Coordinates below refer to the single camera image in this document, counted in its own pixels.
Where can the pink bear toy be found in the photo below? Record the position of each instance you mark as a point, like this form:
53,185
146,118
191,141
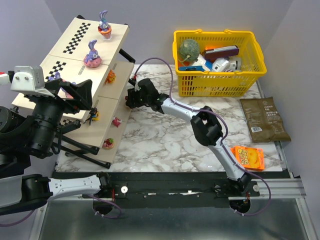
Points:
116,121

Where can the purple bunny cupcake toy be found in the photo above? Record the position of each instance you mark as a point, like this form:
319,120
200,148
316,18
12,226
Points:
104,28

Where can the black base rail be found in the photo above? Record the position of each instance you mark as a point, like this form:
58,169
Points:
155,190

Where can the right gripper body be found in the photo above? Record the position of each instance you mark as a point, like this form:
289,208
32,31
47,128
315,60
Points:
132,97

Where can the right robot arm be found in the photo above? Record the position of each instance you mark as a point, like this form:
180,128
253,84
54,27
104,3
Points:
206,128

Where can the orange dragon toy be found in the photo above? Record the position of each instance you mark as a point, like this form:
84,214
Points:
111,77

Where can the blue box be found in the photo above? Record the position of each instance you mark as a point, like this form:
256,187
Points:
191,68

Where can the beige tiered shelf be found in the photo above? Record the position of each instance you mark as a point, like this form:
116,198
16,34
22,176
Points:
67,58

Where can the purple bunny pink donut toy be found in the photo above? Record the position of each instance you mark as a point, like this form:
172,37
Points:
57,76

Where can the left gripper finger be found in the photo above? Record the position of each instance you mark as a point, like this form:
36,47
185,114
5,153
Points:
54,86
81,94

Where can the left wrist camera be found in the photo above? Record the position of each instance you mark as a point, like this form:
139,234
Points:
29,80

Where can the strawberry tart toy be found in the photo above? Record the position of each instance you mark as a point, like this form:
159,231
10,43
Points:
108,143

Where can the black dragon toy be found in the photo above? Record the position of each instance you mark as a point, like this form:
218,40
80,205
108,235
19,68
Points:
94,116

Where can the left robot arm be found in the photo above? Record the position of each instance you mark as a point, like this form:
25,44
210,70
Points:
40,135

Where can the white bottle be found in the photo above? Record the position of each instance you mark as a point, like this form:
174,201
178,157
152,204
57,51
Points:
235,63

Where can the purple box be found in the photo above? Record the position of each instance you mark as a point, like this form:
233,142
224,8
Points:
221,52

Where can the orange snack box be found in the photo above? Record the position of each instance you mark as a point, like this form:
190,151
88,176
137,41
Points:
250,158

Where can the yellow plastic basket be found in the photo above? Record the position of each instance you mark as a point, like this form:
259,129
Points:
217,79

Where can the brown coffee bag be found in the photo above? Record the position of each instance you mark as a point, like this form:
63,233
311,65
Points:
264,121

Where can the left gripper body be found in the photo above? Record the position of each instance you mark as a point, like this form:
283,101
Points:
61,99

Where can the green melon ball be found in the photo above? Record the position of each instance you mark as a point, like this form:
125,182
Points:
189,50

